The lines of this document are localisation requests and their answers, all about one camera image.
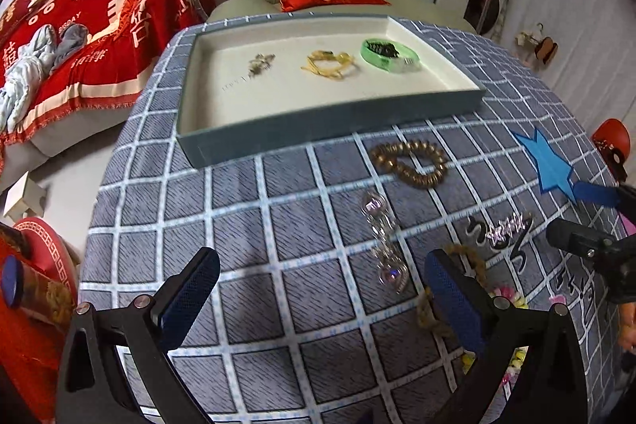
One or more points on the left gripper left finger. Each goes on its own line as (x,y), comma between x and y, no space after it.
(92,386)

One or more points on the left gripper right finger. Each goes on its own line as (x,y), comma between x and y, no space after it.
(551,386)

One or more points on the pink yellow spiral tie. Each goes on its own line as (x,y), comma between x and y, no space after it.
(494,332)

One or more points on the silver star hair clip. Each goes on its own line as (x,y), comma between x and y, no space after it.
(503,233)

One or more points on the green translucent bangle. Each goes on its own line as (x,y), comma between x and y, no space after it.
(407,62)

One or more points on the black comb clip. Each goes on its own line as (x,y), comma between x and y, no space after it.
(381,48)

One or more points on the beige bow crystal clip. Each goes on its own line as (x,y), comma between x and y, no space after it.
(260,63)

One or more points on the teal jewelry tray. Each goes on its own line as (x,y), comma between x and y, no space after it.
(318,86)

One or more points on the operator hand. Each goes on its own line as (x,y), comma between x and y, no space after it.
(627,337)

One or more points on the grey grid tablecloth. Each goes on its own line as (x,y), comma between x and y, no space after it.
(299,328)

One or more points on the grey white clothes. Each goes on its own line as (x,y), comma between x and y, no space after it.
(36,60)

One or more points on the red blanket sofa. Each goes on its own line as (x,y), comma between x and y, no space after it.
(73,68)

